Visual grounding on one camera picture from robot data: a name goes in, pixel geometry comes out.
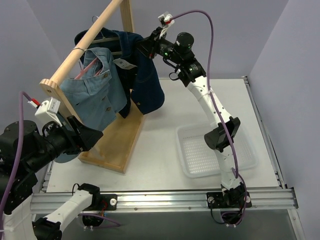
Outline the grey metal hanger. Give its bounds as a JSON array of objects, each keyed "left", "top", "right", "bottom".
[{"left": 91, "top": 15, "right": 122, "bottom": 55}]

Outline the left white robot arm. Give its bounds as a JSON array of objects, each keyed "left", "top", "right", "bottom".
[{"left": 0, "top": 116, "right": 103, "bottom": 240}]

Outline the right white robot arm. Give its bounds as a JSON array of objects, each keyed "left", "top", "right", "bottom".
[{"left": 135, "top": 27, "right": 251, "bottom": 210}]

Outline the wooden clothes rack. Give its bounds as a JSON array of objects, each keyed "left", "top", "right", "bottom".
[{"left": 40, "top": 0, "right": 145, "bottom": 174}]

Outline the white plastic basket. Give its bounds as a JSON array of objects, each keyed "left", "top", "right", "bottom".
[{"left": 175, "top": 122, "right": 259, "bottom": 179}]

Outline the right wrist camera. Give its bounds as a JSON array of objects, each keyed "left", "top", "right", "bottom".
[{"left": 158, "top": 11, "right": 175, "bottom": 37}]

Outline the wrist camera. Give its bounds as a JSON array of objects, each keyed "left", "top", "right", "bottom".
[
  {"left": 28, "top": 97, "right": 63, "bottom": 127},
  {"left": 158, "top": 11, "right": 175, "bottom": 37}
]

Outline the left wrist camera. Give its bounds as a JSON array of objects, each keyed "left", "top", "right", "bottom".
[{"left": 28, "top": 97, "right": 63, "bottom": 127}]

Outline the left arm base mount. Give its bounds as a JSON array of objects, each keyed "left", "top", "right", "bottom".
[{"left": 81, "top": 194, "right": 118, "bottom": 227}]

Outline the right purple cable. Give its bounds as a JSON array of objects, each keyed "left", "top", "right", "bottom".
[{"left": 172, "top": 9, "right": 248, "bottom": 226}]

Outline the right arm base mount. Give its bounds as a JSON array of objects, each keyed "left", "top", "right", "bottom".
[{"left": 206, "top": 192, "right": 253, "bottom": 228}]

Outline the aluminium rail frame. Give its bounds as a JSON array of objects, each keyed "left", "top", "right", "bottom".
[{"left": 31, "top": 78, "right": 299, "bottom": 240}]

